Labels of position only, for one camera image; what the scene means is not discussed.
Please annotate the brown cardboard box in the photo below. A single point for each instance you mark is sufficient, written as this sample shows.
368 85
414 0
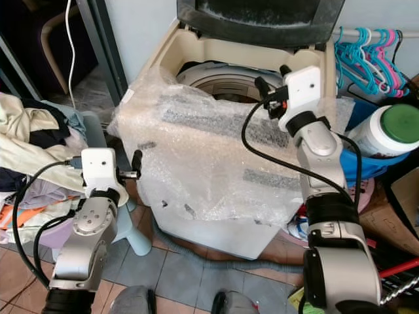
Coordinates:
396 209

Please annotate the white jar with green lid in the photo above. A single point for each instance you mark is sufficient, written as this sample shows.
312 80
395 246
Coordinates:
383 131

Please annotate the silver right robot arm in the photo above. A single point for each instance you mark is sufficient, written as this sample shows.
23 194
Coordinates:
340 261

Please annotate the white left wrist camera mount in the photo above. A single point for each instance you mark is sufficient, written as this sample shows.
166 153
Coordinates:
101 167

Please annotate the grey robot leg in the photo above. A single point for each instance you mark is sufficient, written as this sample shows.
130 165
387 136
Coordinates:
127 302
232 304

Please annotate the red stick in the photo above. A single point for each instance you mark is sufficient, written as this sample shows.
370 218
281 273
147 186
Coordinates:
399 267

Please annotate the grey right robot leg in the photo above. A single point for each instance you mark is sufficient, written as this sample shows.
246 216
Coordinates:
232 304

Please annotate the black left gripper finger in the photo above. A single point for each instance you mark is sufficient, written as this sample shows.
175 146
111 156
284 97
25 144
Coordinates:
137 163

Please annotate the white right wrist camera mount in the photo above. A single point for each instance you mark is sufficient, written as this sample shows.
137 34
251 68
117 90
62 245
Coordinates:
301 88

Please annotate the pale blue plastic stool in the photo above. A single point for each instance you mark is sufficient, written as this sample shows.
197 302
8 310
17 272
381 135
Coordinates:
137 235

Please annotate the lavender plastic laundry basket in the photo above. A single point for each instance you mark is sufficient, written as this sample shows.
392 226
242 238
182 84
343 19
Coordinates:
52 226

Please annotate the clear bubble wrap sheet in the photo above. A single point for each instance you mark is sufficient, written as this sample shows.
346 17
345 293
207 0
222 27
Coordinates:
196 157

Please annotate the pile of mixed clothes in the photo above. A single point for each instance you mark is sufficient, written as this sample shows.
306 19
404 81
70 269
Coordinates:
33 127

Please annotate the pink plastic clothes hanger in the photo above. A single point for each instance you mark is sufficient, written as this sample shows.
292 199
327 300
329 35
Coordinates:
395 62

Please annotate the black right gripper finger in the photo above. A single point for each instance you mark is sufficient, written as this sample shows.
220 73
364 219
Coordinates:
264 87
286 71

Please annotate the yellow-green plastic basket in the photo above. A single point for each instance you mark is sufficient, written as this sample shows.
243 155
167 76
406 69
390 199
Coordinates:
296 302

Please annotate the white plastic clothes hanger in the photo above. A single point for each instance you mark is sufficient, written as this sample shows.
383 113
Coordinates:
378 55

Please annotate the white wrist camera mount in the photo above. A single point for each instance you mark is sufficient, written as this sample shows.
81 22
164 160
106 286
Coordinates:
301 88
101 167

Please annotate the grey metal clothes rail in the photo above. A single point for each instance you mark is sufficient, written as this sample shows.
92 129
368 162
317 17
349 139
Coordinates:
363 31

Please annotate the cream top-load washing machine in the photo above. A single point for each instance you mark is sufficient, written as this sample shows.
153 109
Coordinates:
229 55

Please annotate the grey metal door frame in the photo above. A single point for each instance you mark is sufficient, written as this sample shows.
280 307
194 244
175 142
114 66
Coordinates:
98 52

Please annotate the white and blue slipper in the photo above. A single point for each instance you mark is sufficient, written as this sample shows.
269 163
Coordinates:
298 227

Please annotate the blue plastic clothes hanger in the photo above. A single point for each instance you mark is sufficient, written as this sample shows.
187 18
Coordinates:
350 62

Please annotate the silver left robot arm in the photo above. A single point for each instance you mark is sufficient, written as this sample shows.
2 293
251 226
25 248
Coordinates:
82 252

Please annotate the dark washing machine lid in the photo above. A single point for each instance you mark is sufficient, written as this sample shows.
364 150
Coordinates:
258 19

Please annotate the grey left robot leg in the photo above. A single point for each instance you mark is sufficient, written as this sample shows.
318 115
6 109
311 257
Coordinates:
127 302

